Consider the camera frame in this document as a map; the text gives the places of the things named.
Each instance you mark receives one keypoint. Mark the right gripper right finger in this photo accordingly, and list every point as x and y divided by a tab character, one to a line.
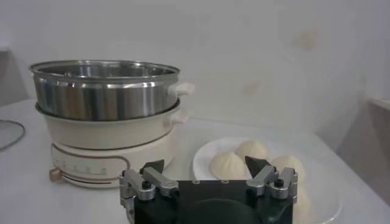
263	179

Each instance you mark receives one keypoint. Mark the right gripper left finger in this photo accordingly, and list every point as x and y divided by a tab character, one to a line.
158	181

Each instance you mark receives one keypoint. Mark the white steamed baozi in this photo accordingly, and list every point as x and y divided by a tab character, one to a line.
289	164
304	204
227	166
251	149

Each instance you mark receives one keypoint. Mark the steel steamer basket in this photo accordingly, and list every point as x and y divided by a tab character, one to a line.
103	97

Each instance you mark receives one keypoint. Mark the white round plate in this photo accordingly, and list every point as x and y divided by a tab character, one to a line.
207	155

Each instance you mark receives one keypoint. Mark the cream electric cooker base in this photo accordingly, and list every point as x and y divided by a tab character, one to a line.
122	137

